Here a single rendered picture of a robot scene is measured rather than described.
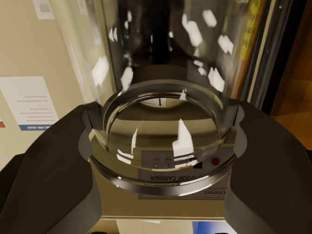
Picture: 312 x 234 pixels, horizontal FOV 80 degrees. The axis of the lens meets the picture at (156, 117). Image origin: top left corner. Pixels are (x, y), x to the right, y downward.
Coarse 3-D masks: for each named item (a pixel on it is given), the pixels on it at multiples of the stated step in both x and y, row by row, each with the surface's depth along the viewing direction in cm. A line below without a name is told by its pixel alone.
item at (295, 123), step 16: (304, 16) 22; (304, 32) 22; (304, 48) 22; (288, 64) 25; (304, 64) 23; (288, 80) 25; (304, 80) 23; (288, 96) 25; (304, 96) 23; (272, 112) 29; (288, 112) 26; (304, 112) 23; (288, 128) 26; (304, 128) 23; (304, 144) 23
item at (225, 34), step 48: (96, 0) 5; (144, 0) 5; (192, 0) 5; (240, 0) 5; (96, 48) 6; (144, 48) 6; (192, 48) 6; (240, 48) 7; (96, 96) 8; (144, 96) 7; (192, 96) 7; (240, 96) 9; (96, 144) 11; (144, 144) 8; (192, 144) 9; (192, 192) 10
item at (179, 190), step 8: (96, 168) 11; (224, 168) 10; (104, 176) 10; (112, 176) 10; (216, 176) 10; (120, 184) 10; (128, 184) 9; (192, 184) 9; (200, 184) 9; (208, 184) 10; (136, 192) 10; (144, 192) 9; (152, 192) 9; (160, 192) 9; (168, 192) 9; (176, 192) 9; (184, 192) 9
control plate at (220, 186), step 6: (228, 174) 34; (222, 180) 33; (210, 186) 33; (216, 186) 33; (222, 186) 33; (198, 192) 33; (204, 192) 33; (210, 192) 33; (216, 192) 33; (222, 192) 33; (138, 198) 34; (144, 198) 33; (150, 198) 33; (156, 198) 33; (162, 198) 33; (168, 198) 33; (174, 198) 33; (180, 198) 33; (186, 198) 33; (192, 198) 33; (198, 198) 33; (204, 198) 33; (210, 198) 33; (216, 198) 33; (222, 198) 33
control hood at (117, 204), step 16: (96, 176) 35; (112, 192) 34; (128, 192) 34; (112, 208) 33; (128, 208) 33; (144, 208) 33; (160, 208) 33; (176, 208) 33; (192, 208) 33; (208, 208) 33
